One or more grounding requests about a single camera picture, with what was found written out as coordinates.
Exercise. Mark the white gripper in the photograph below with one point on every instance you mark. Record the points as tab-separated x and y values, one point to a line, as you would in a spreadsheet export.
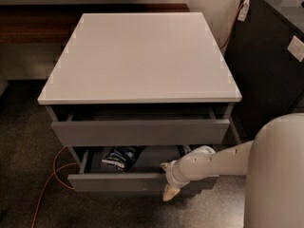
171	176

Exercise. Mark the grey drawer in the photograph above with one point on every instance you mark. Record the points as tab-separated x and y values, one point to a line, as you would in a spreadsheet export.
144	178
176	130

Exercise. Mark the blue chip bag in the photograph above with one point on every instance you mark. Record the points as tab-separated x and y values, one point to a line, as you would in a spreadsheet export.
123	157

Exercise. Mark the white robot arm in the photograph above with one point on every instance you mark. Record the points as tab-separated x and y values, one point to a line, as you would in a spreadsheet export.
273	164

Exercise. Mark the grey drawer cabinet white top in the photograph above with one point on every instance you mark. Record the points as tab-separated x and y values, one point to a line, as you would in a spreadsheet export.
146	64

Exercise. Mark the grey top drawer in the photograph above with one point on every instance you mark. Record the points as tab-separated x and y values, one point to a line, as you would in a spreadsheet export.
176	130

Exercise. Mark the small black snack packet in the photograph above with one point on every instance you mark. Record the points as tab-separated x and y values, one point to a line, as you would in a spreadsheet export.
184	149

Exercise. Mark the black side cabinet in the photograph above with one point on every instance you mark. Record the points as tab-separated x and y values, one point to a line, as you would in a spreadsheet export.
269	77

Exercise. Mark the dark wooden bench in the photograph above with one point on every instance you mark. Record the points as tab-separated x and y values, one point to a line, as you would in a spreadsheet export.
55	23

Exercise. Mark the white wall outlet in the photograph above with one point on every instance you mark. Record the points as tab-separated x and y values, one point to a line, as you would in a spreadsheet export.
296	48

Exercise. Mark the white cable tag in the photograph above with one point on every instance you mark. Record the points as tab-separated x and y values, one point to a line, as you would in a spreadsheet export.
244	11

